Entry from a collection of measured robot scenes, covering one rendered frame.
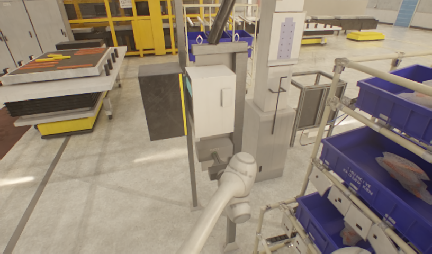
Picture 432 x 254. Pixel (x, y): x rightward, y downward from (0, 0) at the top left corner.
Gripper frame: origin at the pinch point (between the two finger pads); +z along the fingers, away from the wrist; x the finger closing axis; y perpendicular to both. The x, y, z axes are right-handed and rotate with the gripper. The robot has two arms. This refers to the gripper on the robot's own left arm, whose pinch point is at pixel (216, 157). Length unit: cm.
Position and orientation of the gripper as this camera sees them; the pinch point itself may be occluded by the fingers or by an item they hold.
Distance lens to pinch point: 115.1
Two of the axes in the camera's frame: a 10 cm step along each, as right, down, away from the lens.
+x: -9.6, 1.4, -2.3
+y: -0.1, -8.6, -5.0
